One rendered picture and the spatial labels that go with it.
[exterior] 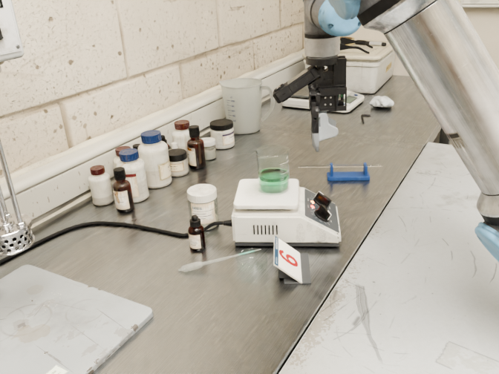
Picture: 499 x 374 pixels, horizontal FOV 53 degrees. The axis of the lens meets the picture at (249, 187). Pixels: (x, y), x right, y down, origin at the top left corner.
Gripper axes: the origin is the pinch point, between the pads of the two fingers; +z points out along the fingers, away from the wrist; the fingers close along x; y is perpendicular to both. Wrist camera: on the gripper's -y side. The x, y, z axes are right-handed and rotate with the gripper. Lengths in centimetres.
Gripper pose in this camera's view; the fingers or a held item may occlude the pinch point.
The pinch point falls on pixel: (313, 143)
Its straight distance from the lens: 118.1
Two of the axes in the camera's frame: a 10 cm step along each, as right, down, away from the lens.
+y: 9.9, -0.3, -1.0
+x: 0.8, -4.2, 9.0
